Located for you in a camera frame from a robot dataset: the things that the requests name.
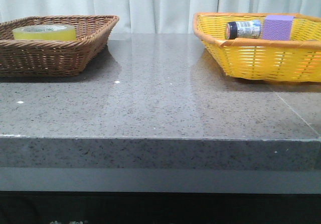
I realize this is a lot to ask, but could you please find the brown wicker basket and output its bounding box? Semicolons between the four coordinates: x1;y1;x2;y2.
1;15;119;77

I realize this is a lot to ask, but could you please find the small labelled jar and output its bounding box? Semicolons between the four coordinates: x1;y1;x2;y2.
225;20;261;40

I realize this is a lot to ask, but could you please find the yellow tape roll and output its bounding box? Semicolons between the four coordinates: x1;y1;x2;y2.
12;24;77;41

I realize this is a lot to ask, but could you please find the white curtain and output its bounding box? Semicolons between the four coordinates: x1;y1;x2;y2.
1;0;320;34

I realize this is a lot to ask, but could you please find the purple foam block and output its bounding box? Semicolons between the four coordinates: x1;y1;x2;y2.
262;15;294;41

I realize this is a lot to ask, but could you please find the yellow woven basket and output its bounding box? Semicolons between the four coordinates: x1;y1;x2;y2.
193;12;320;82

